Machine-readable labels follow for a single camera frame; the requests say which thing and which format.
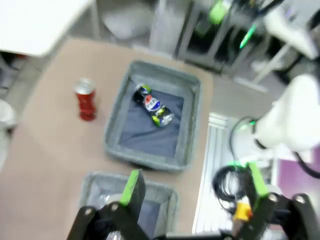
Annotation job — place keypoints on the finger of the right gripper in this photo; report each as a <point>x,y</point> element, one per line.
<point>248,37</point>
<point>218,11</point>

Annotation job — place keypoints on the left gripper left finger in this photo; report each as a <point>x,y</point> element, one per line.
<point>132,190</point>

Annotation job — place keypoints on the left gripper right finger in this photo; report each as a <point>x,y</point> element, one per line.
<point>260,187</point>

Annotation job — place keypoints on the black Pepsi can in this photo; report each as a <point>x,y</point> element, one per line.
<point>150,103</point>

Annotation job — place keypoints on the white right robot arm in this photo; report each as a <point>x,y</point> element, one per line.
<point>287,112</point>

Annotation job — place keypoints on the grey fabric basket labelled Plastic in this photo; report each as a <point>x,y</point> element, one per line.
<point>87,190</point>

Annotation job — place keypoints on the grey fabric basket labelled Can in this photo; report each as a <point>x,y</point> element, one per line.
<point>115,140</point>

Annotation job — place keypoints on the red soda can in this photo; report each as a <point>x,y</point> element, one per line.
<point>87,102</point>

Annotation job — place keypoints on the clear plastic bottle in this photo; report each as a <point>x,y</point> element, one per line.
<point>107,200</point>

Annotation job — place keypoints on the yellow emergency stop button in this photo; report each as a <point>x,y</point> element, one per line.
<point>241,211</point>

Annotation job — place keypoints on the grey metal cabinet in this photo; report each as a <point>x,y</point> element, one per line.
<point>195,37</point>

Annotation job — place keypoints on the purple board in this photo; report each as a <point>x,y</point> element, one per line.
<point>295,177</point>

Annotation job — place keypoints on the person in white jacket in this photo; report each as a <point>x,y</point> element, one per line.
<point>5,115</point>

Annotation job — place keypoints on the white side table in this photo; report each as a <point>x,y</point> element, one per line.
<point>37,22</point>

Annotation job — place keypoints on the white metal frame stand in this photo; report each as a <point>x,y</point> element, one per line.
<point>265,67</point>

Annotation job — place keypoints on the aluminium base plate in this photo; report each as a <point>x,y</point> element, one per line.
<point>207,150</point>

